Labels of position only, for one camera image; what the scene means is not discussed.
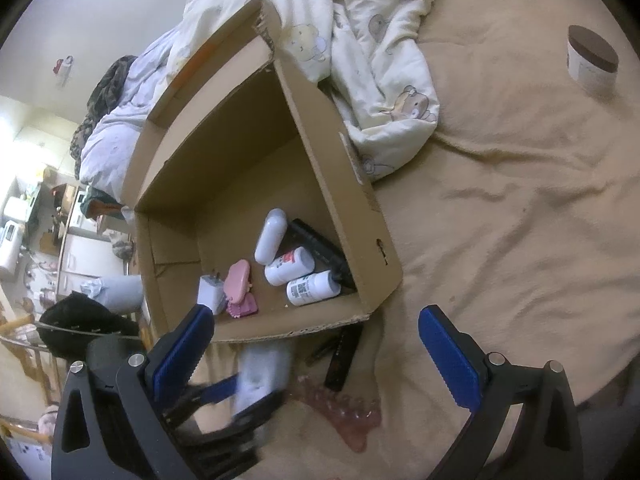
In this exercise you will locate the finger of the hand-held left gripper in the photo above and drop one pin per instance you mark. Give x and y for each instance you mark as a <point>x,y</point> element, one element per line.
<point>257,409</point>
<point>220,390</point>

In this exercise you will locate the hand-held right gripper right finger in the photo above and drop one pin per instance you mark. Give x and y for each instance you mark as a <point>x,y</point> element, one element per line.
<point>450,360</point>

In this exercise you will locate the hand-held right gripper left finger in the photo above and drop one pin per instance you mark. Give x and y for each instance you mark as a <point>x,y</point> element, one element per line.
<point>182,355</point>

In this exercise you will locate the white rectangular box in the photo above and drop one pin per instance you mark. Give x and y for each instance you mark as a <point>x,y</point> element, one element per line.
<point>262,370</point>

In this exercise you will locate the white charger plug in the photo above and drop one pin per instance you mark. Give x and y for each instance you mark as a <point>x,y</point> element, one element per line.
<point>210,294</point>

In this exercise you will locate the small pink case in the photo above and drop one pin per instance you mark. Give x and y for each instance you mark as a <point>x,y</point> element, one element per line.
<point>237,277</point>

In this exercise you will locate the black rectangular case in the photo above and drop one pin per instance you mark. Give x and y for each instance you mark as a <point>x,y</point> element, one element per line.
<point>345,360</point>

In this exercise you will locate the white labelled bottle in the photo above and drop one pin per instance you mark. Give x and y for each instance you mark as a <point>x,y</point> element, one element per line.
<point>320,285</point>

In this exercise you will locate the white bottle red label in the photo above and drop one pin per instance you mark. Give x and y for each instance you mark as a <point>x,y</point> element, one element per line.
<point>295,265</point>

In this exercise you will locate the white capsule-shaped case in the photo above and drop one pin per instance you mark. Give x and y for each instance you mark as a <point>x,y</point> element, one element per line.
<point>270,237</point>

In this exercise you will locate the long black box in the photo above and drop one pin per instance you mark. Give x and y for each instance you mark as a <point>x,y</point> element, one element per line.
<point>320,250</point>

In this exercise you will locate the cardboard box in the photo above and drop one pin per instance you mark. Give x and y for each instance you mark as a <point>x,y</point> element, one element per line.
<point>240,185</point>

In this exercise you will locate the slim black tube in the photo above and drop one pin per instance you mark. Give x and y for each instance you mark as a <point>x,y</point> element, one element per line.
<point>322,351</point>

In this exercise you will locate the black cloth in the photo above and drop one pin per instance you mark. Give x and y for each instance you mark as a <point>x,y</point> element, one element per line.
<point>85,327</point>

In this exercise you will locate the white cabinet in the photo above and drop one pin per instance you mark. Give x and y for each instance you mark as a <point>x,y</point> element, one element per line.
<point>90,257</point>

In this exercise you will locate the tan bed sheet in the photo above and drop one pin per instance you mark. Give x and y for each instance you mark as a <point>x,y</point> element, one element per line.
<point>500,220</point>

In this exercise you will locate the white kitchen appliance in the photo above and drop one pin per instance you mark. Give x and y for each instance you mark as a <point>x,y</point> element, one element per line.
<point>10,252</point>

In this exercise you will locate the lavender quilt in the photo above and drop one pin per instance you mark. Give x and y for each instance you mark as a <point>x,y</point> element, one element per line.
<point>115,135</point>

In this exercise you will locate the dark camouflage cloth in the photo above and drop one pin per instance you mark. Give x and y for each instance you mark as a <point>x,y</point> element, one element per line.
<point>102,95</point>

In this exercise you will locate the cream printed blanket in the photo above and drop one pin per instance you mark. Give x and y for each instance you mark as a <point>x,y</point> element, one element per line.
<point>380,60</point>

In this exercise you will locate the white jar brown lid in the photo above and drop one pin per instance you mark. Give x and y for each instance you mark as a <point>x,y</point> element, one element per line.
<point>592,65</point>

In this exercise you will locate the wall sticker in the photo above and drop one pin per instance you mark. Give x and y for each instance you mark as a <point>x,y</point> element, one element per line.
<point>63,67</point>

